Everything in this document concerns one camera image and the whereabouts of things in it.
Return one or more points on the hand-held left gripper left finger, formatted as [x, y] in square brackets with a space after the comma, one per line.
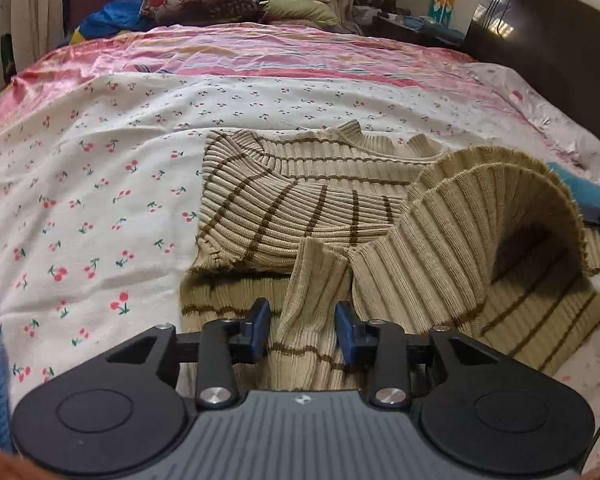
[261, 322]

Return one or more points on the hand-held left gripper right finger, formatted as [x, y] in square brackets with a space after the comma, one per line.
[341, 331]

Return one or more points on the beige striped ribbed sweater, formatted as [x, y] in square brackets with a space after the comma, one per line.
[330, 220]

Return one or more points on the light blue cloth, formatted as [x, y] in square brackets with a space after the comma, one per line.
[587, 185]

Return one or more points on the dark wooden headboard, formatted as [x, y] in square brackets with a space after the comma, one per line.
[545, 40]

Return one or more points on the cherry print bed sheet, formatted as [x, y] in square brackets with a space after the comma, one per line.
[105, 170]

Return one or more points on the dark nightstand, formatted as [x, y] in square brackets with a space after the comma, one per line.
[410, 30]

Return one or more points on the olive green pillow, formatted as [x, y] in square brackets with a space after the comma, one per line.
[300, 11]

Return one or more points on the blue cloth near window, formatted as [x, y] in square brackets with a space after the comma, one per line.
[112, 20]

